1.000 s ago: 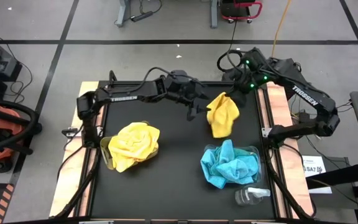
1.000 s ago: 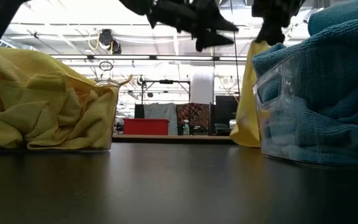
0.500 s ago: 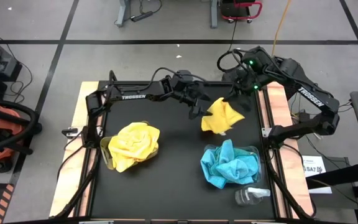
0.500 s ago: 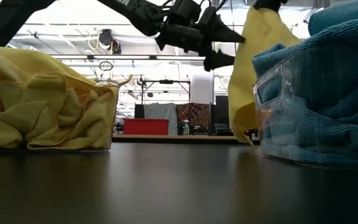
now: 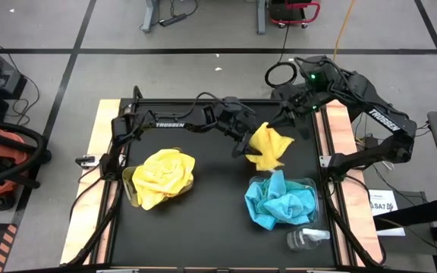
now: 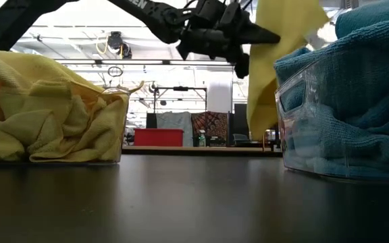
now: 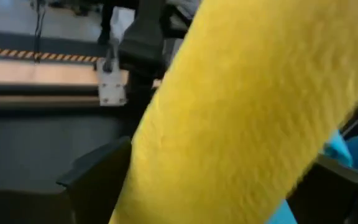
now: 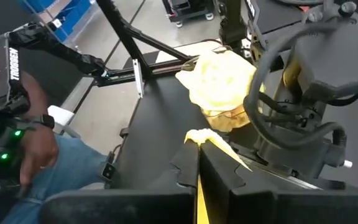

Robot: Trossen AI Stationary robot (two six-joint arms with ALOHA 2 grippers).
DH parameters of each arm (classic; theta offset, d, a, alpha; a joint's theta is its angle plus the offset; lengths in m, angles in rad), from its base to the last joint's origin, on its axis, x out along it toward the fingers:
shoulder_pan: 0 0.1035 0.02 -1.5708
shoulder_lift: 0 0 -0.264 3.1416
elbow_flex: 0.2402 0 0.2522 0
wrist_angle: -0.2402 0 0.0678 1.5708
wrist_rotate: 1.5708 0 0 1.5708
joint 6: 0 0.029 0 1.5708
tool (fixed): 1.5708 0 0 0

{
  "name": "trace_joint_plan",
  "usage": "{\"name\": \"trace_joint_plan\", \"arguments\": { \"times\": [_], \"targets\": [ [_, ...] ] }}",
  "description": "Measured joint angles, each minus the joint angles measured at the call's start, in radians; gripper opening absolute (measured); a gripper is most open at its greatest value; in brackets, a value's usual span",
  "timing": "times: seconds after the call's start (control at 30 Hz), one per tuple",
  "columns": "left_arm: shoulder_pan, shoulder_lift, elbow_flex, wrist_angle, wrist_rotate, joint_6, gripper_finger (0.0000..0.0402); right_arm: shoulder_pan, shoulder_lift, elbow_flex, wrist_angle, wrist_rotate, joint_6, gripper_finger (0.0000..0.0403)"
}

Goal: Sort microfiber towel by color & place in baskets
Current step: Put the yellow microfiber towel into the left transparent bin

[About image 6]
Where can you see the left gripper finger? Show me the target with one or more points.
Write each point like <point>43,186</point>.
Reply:
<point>262,35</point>

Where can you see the teal microfiber towel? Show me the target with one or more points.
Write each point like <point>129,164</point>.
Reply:
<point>350,60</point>

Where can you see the blue microfiber towel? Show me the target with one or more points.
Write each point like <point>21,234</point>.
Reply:
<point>366,148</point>
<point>377,13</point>

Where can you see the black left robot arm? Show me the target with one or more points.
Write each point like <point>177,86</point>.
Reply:
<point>154,17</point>

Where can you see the white column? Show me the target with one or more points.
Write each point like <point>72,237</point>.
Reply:
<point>219,98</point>

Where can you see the black cabinet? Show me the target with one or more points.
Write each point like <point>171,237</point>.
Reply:
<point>240,118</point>

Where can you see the patterned tapestry cloth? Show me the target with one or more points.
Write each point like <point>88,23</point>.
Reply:
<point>211,125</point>

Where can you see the grey hanging cloth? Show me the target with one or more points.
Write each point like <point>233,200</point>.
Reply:
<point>174,119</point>

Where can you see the green spray bottle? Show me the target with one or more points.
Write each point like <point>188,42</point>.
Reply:
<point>202,140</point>

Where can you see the small black box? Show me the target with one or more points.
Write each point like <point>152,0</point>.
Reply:
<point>151,121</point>

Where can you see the clear plastic basket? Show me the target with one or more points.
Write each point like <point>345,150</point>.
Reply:
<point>280,135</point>
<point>123,114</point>

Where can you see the red storage bin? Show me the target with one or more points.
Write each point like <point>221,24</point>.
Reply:
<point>159,137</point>

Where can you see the black metal frame stand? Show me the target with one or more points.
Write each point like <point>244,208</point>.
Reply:
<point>180,88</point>

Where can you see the black table frame rail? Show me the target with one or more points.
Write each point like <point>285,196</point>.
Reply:
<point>198,153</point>

